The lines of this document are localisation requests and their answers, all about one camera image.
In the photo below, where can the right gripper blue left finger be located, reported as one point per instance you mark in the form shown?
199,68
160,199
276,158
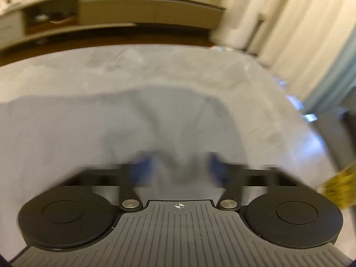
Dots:
140,170

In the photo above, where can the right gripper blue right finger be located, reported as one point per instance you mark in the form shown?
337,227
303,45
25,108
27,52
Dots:
222,171

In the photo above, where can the grey garment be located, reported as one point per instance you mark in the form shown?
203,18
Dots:
45,140

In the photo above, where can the grey bed cover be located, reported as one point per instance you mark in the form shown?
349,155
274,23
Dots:
274,132

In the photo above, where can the yellow glass jar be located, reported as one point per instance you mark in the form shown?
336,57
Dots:
340,189

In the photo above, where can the blue curtain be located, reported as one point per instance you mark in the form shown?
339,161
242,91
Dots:
338,81

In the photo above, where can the white curtain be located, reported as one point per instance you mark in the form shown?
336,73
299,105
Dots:
298,39

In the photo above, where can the long grey TV cabinet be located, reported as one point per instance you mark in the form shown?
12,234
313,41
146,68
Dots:
37,19

